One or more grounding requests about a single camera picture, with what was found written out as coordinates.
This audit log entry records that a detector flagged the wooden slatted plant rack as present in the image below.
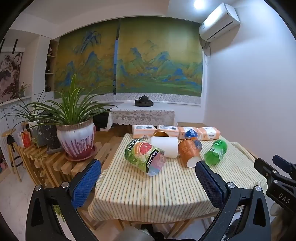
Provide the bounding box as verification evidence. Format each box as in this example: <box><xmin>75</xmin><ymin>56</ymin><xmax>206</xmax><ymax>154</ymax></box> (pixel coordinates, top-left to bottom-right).
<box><xmin>20</xmin><ymin>136</ymin><xmax>123</xmax><ymax>186</ymax></box>

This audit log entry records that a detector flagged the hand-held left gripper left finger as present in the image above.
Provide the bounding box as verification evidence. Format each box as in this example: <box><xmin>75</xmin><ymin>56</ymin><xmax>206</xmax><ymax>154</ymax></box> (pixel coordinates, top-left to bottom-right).
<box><xmin>25</xmin><ymin>159</ymin><xmax>102</xmax><ymax>241</ymax></box>

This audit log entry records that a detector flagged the air conditioner pipe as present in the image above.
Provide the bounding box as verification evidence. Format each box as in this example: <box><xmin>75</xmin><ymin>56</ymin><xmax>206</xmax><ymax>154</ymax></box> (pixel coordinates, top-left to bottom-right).
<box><xmin>201</xmin><ymin>40</ymin><xmax>212</xmax><ymax>70</ymax></box>

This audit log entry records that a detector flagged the green plastic bottle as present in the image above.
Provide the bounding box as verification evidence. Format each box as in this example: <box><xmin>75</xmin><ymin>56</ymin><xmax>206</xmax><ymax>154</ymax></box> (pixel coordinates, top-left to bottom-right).
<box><xmin>203</xmin><ymin>139</ymin><xmax>228</xmax><ymax>166</ymax></box>

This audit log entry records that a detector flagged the purple white ceramic plant pot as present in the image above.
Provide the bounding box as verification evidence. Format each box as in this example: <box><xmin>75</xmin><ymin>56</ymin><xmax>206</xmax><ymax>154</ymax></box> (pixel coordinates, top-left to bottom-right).
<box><xmin>56</xmin><ymin>118</ymin><xmax>97</xmax><ymax>161</ymax></box>

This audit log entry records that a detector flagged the person's right hand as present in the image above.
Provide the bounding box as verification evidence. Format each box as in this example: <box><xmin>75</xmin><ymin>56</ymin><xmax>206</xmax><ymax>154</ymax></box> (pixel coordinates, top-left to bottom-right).
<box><xmin>269</xmin><ymin>204</ymin><xmax>288</xmax><ymax>234</ymax></box>

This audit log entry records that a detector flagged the hanging wall scroll painting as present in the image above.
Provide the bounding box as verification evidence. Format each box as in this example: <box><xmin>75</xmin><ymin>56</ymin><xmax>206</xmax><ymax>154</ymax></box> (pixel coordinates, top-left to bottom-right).
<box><xmin>0</xmin><ymin>47</ymin><xmax>25</xmax><ymax>103</ymax></box>

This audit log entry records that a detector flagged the narrow landscape painting blind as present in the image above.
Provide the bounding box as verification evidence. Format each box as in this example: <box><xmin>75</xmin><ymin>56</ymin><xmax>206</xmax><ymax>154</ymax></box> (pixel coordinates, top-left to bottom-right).
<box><xmin>54</xmin><ymin>20</ymin><xmax>119</xmax><ymax>99</ymax></box>

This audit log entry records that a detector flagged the white air conditioner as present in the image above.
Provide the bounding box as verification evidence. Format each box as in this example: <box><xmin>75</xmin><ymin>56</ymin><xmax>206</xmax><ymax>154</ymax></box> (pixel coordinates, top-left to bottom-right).
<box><xmin>199</xmin><ymin>2</ymin><xmax>241</xmax><ymax>42</ymax></box>

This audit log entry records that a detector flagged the wooden wall shelf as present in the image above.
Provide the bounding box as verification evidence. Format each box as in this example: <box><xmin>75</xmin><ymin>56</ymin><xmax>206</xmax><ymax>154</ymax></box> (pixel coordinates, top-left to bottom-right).
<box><xmin>44</xmin><ymin>38</ymin><xmax>60</xmax><ymax>93</ymax></box>

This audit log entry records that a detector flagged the orange tissue pack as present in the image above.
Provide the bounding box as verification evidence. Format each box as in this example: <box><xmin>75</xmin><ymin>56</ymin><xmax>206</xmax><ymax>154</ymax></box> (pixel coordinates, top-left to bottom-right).
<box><xmin>200</xmin><ymin>126</ymin><xmax>221</xmax><ymax>141</ymax></box>
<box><xmin>132</xmin><ymin>125</ymin><xmax>156</xmax><ymax>137</ymax></box>
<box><xmin>158</xmin><ymin>125</ymin><xmax>179</xmax><ymax>138</ymax></box>
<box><xmin>178</xmin><ymin>126</ymin><xmax>201</xmax><ymax>139</ymax></box>

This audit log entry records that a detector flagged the green spider plant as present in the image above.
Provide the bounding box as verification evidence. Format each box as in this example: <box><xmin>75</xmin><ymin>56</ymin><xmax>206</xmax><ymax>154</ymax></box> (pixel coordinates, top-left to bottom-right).
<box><xmin>30</xmin><ymin>73</ymin><xmax>118</xmax><ymax>130</ymax></box>

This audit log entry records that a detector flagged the white cup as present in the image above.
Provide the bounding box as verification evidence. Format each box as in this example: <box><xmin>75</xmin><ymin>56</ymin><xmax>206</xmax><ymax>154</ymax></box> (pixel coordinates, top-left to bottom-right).
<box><xmin>150</xmin><ymin>136</ymin><xmax>179</xmax><ymax>158</ymax></box>

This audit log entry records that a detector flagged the small green ledge plant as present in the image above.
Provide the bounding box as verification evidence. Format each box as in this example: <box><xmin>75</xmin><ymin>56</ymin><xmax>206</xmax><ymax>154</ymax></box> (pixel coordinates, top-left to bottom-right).
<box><xmin>17</xmin><ymin>81</ymin><xmax>30</xmax><ymax>98</ymax></box>

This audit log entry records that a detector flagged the gold cup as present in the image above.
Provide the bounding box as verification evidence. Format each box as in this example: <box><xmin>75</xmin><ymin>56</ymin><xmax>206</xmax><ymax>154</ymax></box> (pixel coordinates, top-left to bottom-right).
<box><xmin>153</xmin><ymin>129</ymin><xmax>169</xmax><ymax>138</ymax></box>

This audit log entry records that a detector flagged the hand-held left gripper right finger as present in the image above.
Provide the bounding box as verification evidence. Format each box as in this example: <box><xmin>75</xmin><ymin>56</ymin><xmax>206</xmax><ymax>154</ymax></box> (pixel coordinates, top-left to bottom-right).
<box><xmin>195</xmin><ymin>160</ymin><xmax>271</xmax><ymax>241</ymax></box>

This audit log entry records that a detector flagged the white lace tablecloth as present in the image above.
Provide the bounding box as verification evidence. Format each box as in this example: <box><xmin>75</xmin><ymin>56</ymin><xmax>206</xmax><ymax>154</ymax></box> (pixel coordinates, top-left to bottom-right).
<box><xmin>107</xmin><ymin>103</ymin><xmax>178</xmax><ymax>128</ymax></box>

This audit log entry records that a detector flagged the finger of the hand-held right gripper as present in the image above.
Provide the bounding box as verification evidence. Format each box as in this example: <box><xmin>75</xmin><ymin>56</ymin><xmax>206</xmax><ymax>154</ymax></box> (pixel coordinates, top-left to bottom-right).
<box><xmin>254</xmin><ymin>158</ymin><xmax>282</xmax><ymax>181</ymax></box>
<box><xmin>272</xmin><ymin>154</ymin><xmax>296</xmax><ymax>179</ymax></box>

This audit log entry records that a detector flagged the dark speckled plant pot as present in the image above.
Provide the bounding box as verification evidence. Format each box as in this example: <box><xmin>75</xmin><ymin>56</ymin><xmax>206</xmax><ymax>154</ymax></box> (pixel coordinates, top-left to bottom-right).
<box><xmin>38</xmin><ymin>113</ymin><xmax>61</xmax><ymax>150</ymax></box>

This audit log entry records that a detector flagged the wooden stool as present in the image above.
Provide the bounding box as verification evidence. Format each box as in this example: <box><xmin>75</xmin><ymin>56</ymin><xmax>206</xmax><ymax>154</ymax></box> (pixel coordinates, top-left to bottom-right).
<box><xmin>1</xmin><ymin>128</ymin><xmax>23</xmax><ymax>181</ymax></box>

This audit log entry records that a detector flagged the orange paper cup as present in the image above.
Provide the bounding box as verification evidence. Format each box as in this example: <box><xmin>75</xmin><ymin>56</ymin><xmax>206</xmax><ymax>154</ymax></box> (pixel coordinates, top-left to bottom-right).
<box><xmin>178</xmin><ymin>137</ymin><xmax>203</xmax><ymax>168</ymax></box>

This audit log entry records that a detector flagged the red card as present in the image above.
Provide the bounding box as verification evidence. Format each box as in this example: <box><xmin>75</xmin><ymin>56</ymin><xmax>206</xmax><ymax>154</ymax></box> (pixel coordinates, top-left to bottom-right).
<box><xmin>22</xmin><ymin>131</ymin><xmax>32</xmax><ymax>149</ymax></box>

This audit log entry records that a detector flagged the small white potted plant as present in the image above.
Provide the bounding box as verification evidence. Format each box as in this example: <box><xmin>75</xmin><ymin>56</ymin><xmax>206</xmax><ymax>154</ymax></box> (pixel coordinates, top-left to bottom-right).
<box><xmin>0</xmin><ymin>93</ymin><xmax>48</xmax><ymax>145</ymax></box>

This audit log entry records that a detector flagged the black tea set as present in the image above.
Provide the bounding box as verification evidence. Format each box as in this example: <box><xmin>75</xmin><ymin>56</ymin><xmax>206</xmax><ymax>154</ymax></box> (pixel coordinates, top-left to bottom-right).
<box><xmin>135</xmin><ymin>94</ymin><xmax>153</xmax><ymax>107</ymax></box>

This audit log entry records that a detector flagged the wide landscape painting blind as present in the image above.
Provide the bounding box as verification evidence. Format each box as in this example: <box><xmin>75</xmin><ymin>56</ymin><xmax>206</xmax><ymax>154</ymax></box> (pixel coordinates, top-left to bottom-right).
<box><xmin>115</xmin><ymin>17</ymin><xmax>204</xmax><ymax>105</ymax></box>

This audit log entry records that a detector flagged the striped yellow tablecloth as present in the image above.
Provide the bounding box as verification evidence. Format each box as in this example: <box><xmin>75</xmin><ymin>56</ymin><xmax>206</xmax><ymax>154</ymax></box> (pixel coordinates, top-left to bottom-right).
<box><xmin>88</xmin><ymin>133</ymin><xmax>269</xmax><ymax>230</ymax></box>

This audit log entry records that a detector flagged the green grapefruit print cup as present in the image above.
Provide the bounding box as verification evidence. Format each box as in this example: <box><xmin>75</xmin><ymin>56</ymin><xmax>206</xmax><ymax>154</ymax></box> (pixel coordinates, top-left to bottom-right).
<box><xmin>124</xmin><ymin>138</ymin><xmax>166</xmax><ymax>177</ymax></box>

